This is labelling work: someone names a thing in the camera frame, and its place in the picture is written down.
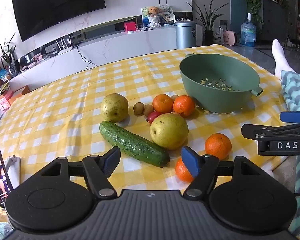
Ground black television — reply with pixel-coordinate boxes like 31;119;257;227
12;0;106;42

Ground silver trash can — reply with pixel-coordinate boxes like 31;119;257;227
175;21;197;50

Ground orange cardboard box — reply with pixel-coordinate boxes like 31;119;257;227
7;85;30;105

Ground white plastic bag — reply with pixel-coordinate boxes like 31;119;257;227
212;26;224;45

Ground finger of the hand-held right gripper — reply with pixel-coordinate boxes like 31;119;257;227
241;123;300;141
279;110;300;123

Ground green cucumber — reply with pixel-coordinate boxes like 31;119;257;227
99;121;170;168

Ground teal striped pajama pants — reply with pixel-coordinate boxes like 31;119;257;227
281;70;300;240

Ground white phone stand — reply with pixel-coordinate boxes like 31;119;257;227
4;155;21;188

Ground dark grey cabinet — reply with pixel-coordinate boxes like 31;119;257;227
261;0;290;43

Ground grass plant in glass vase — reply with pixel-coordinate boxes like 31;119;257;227
0;32;17;75

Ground brown teddy bear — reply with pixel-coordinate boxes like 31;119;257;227
148;6;160;18

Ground red cherry tomato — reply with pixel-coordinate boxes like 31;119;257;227
147;112;163;124

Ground green colander bowl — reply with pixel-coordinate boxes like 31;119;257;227
179;53;264;116

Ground yellow-green pear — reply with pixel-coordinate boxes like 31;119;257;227
101;93;129;123
150;113;189;150

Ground blue water jug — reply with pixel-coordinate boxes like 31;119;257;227
240;13;256;47

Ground long-leaf potted plant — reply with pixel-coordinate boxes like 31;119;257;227
186;0;229;46

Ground pink cardboard box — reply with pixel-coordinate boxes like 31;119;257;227
0;90;14;112

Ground white router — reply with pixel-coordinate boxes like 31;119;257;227
55;36;79;55

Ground white marble television cabinet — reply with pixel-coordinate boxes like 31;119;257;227
7;24;205;90

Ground round printed fan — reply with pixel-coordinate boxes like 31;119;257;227
159;5;175;22

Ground yellow checked tablecloth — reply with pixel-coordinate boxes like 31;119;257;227
0;44;299;214

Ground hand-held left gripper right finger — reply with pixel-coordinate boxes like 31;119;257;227
181;146;260;197

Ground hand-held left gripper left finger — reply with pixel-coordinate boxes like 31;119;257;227
37;146;121;197

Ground black router cable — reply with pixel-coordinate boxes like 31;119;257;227
76;44;98;70

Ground pink pig heater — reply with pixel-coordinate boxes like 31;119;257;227
223;29;237;46

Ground person's white sock foot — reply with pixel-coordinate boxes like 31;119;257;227
272;39;294;80

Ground green and blue picture card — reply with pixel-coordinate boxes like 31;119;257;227
141;7;152;27

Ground orange mandarin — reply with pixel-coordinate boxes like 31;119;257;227
175;157;195;183
173;95;195;117
205;133;232;160
152;94;174;113

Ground black smartphone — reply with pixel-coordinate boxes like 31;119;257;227
0;135;14;208

